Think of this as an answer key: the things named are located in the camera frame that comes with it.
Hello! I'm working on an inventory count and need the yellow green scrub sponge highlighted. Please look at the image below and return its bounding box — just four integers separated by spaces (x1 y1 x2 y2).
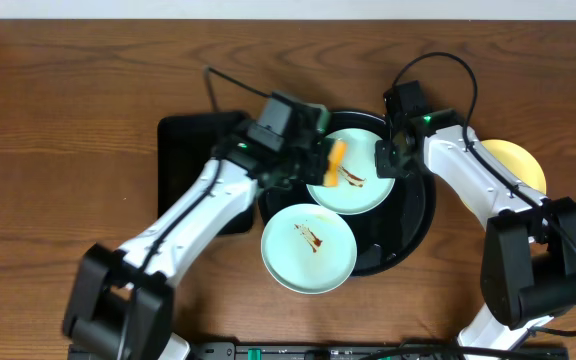
322 138 347 187

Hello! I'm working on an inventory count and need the mint plate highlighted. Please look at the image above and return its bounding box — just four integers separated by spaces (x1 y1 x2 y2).
261 204 357 295
306 128 395 215

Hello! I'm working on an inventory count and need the yellow plate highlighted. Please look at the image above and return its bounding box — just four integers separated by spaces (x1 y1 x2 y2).
460 139 547 220

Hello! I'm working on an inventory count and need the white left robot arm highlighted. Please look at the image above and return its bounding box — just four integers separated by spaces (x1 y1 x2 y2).
62 104 331 359

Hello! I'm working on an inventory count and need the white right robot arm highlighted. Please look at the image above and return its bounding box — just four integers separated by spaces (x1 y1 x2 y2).
375 109 576 359

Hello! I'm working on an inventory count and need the black round serving tray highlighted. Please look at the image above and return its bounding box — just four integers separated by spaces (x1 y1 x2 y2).
258 110 436 277

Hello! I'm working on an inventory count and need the black rectangular water tray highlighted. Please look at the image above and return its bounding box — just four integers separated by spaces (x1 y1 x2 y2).
157 111 249 217

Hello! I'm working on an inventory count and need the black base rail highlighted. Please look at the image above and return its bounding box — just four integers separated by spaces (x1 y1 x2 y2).
190 341 569 360

